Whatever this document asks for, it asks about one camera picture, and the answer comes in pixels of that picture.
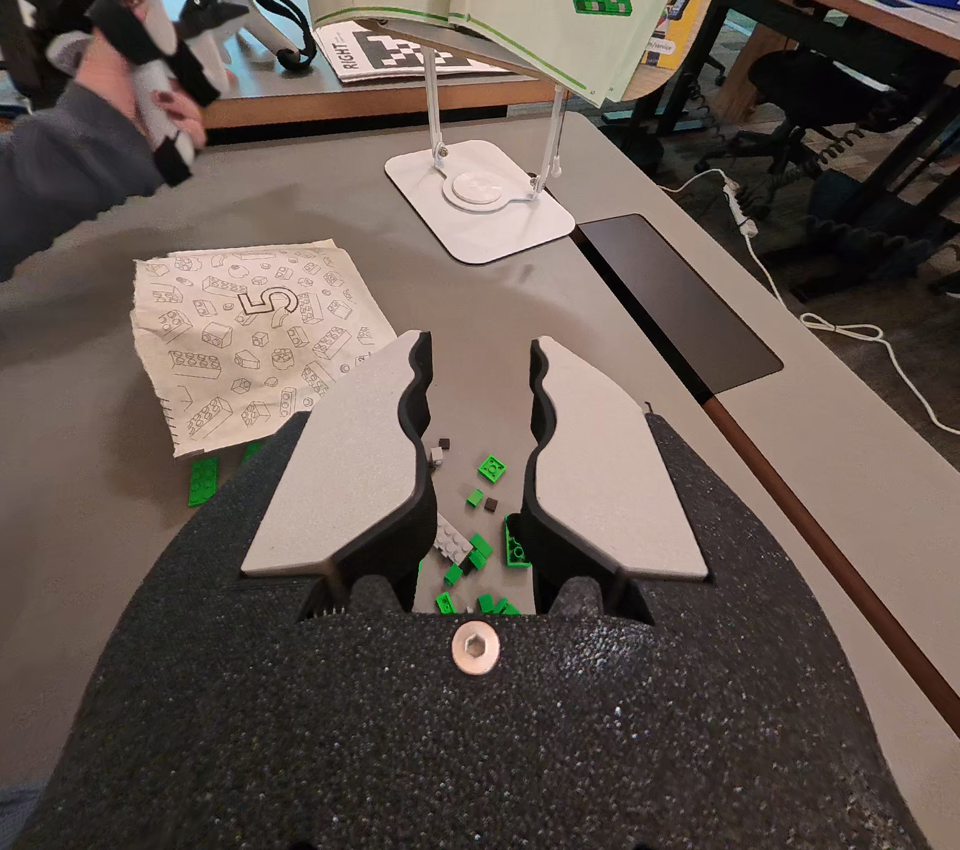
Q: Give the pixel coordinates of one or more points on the person's left forearm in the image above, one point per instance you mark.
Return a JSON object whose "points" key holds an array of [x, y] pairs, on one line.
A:
{"points": [[52, 167]]}

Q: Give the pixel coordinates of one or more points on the person's left hand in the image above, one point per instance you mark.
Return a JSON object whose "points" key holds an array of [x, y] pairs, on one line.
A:
{"points": [[105, 77]]}

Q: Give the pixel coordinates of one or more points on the white printed paper bag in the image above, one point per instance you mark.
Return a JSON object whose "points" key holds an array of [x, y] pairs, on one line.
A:
{"points": [[247, 340]]}

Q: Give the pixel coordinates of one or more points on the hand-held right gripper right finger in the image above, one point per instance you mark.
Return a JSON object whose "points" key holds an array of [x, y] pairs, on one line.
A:
{"points": [[607, 482]]}

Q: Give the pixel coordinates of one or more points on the printed tag board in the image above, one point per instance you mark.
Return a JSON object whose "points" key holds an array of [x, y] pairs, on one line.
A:
{"points": [[390, 51]]}

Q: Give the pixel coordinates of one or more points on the pile of lego pieces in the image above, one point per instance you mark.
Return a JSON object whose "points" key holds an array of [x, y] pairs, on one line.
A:
{"points": [[493, 469]]}

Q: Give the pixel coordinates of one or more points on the yellow leaflet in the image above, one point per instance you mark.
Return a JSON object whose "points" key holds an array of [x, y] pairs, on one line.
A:
{"points": [[679, 24]]}

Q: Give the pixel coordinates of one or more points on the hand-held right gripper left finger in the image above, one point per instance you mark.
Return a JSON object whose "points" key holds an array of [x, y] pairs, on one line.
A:
{"points": [[337, 482]]}

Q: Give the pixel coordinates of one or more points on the grey desk with wooden edge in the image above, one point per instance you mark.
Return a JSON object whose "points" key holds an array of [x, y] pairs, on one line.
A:
{"points": [[375, 107]]}

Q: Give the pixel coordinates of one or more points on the book stand with wooden board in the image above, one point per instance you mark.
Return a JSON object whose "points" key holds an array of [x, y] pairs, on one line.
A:
{"points": [[487, 204]]}

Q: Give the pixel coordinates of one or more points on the black office chair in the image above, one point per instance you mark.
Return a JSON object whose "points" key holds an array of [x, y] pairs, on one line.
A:
{"points": [[817, 92]]}

